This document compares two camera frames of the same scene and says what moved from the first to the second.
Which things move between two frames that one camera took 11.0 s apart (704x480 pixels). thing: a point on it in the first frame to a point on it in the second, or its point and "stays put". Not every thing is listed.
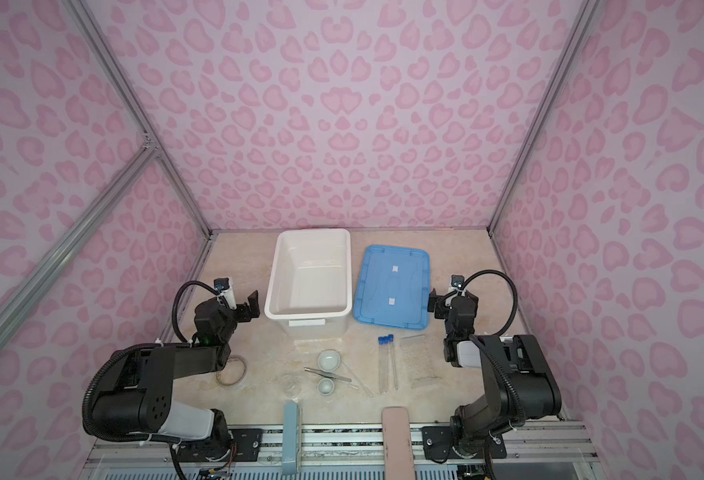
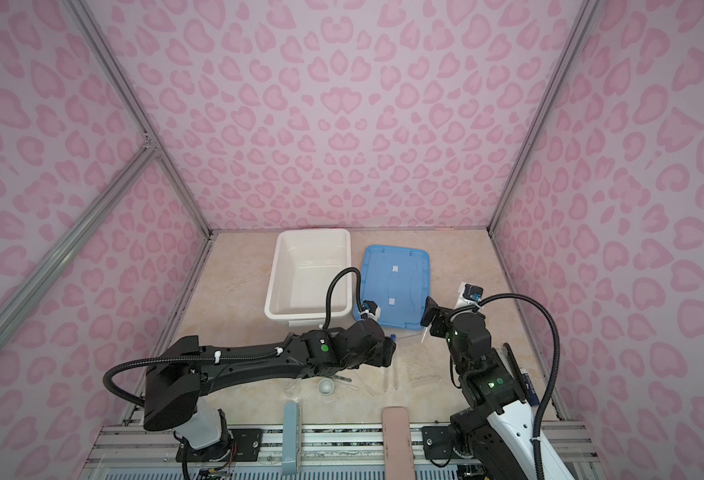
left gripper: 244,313 to 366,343
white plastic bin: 310,286 stays put
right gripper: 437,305 to 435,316
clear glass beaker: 291,385 stays put
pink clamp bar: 397,448 stays put
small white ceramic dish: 325,386 stays put
